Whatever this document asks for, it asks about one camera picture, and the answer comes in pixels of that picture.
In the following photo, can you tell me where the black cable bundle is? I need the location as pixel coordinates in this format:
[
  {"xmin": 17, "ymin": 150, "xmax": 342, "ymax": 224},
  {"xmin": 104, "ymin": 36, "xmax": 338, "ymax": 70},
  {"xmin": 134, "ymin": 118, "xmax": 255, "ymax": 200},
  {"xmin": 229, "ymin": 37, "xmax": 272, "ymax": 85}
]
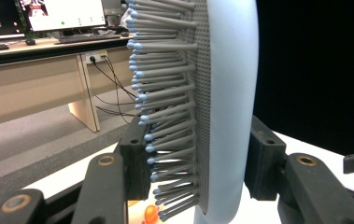
[{"xmin": 90, "ymin": 55, "xmax": 139, "ymax": 124}]

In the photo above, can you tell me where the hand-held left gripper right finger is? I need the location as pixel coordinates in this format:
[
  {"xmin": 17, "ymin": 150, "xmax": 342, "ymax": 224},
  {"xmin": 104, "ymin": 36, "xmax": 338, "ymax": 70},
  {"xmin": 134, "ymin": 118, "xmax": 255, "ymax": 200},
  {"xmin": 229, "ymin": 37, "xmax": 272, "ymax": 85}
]
[{"xmin": 244, "ymin": 115, "xmax": 289, "ymax": 202}]

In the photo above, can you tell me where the black curtain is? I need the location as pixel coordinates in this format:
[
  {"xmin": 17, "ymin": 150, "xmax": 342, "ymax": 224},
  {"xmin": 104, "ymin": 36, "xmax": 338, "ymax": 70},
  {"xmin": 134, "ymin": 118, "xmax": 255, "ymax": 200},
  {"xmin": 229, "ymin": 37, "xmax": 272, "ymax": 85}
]
[{"xmin": 252, "ymin": 0, "xmax": 354, "ymax": 157}]

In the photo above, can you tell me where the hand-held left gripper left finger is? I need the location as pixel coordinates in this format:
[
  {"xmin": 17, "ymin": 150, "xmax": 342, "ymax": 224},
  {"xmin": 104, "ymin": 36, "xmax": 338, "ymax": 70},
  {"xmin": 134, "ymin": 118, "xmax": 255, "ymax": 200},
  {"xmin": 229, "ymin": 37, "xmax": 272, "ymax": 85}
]
[{"xmin": 119, "ymin": 115, "xmax": 152, "ymax": 202}]

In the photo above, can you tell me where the beige wooden desk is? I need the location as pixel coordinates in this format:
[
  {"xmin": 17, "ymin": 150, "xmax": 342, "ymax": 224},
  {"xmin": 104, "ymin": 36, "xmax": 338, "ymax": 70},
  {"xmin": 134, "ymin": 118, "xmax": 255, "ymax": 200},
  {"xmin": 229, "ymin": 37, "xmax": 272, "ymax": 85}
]
[{"xmin": 0, "ymin": 34, "xmax": 135, "ymax": 133}]

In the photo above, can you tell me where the bright computer monitor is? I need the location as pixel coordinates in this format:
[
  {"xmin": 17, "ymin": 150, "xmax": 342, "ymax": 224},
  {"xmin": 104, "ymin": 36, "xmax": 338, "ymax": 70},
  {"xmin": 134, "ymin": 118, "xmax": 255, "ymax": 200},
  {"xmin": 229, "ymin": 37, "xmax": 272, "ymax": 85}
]
[{"xmin": 19, "ymin": 0, "xmax": 107, "ymax": 34}]

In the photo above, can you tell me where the white board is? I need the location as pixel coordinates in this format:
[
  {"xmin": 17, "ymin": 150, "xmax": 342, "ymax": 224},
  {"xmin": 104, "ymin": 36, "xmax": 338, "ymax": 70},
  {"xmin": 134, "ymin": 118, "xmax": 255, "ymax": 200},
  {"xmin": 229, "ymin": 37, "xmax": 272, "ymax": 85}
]
[{"xmin": 21, "ymin": 130, "xmax": 354, "ymax": 224}]

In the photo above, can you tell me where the small wooden ring container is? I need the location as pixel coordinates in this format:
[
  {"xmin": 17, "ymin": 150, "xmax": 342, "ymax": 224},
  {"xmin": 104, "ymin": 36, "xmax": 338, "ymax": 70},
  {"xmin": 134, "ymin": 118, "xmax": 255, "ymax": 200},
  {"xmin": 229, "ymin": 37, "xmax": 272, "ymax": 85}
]
[{"xmin": 127, "ymin": 200, "xmax": 166, "ymax": 224}]

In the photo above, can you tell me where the white power socket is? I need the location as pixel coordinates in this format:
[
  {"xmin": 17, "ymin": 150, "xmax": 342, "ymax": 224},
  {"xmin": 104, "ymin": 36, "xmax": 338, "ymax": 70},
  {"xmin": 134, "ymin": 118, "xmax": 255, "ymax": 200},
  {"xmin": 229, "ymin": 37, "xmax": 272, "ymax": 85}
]
[{"xmin": 85, "ymin": 50, "xmax": 108, "ymax": 64}]

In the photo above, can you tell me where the light blue hairbrush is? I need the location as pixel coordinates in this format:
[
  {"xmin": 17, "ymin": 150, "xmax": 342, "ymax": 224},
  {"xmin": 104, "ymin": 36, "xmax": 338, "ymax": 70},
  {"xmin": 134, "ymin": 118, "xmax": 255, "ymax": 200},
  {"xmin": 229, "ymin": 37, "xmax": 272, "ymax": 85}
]
[{"xmin": 124, "ymin": 0, "xmax": 260, "ymax": 224}]

